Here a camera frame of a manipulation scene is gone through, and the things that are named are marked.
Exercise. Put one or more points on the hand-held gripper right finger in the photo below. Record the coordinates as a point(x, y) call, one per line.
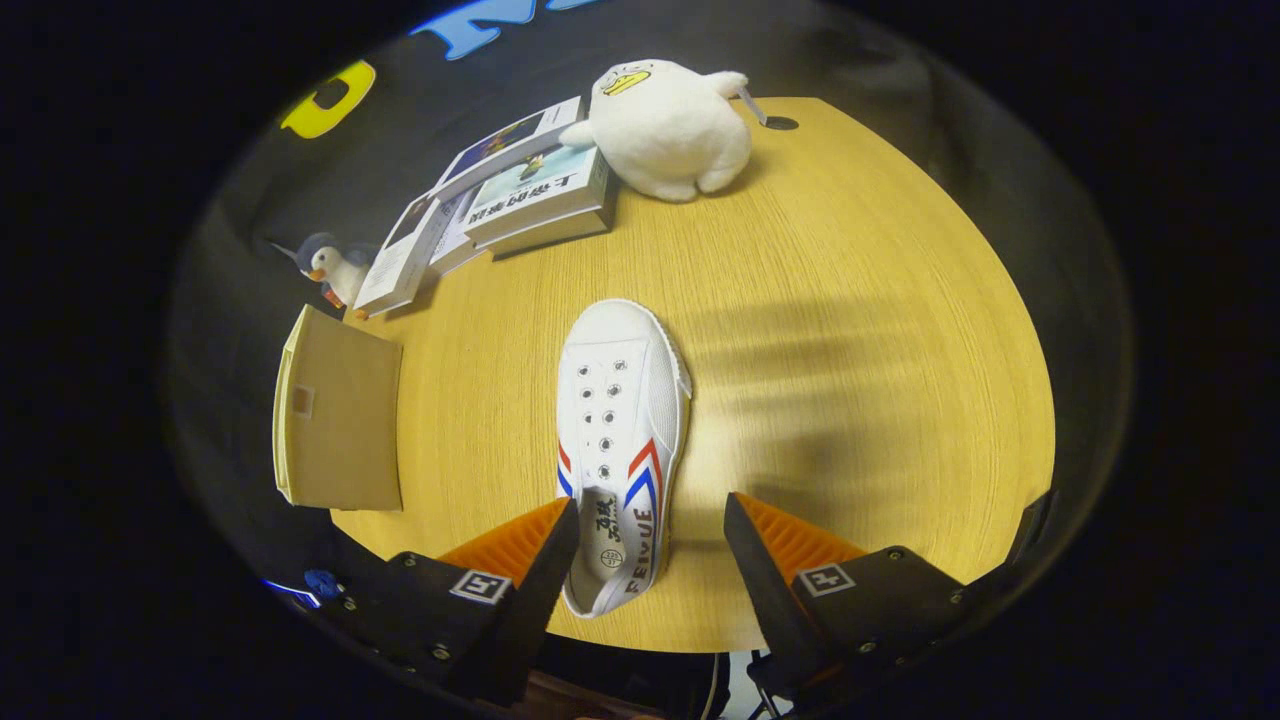
point(770, 600)

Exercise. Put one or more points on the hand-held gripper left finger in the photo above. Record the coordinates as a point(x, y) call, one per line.
point(530, 610)

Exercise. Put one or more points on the white striped canvas shoe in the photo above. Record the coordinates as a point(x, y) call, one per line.
point(620, 400)

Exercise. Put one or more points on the beige fabric storage box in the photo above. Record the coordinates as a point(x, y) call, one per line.
point(340, 420)

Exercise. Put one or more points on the blue cloth lump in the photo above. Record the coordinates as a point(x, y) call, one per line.
point(322, 583)

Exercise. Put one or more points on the lit computer monitor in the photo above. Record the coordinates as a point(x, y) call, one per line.
point(295, 592)

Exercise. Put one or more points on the white portrait cover book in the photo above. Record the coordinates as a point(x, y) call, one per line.
point(395, 265)

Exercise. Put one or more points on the thin white booklet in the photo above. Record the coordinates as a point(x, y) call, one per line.
point(455, 240)

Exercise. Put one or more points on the blue penguin plush toy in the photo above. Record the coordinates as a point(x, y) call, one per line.
point(335, 265)

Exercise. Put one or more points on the pale teal cover book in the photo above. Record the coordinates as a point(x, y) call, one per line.
point(535, 195)

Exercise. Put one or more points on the blue photo cover book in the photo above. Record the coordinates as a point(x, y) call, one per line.
point(510, 135)

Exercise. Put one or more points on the white duck plush toy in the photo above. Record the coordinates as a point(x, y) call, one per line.
point(670, 130)

